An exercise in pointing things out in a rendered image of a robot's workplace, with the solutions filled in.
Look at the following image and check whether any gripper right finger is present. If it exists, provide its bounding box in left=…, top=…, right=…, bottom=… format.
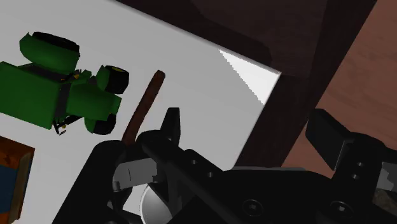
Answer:
left=305, top=108, right=397, bottom=224

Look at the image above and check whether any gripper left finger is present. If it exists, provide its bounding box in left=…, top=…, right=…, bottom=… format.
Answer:
left=52, top=106, right=225, bottom=224

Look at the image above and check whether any grey round dish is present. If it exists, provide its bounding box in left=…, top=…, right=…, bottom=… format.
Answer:
left=139, top=183, right=172, bottom=224

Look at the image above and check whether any brown wooden stick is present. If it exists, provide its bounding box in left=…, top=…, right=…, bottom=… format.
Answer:
left=121, top=69, right=167, bottom=146

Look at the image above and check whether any brown and blue box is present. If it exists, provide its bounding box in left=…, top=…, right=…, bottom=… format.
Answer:
left=0, top=136, right=36, bottom=224

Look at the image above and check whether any green toy tractor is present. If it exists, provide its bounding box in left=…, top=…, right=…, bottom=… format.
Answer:
left=0, top=31, right=130, bottom=136

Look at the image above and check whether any white table with dark frame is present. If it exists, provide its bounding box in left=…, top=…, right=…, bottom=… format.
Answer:
left=0, top=0, right=378, bottom=224

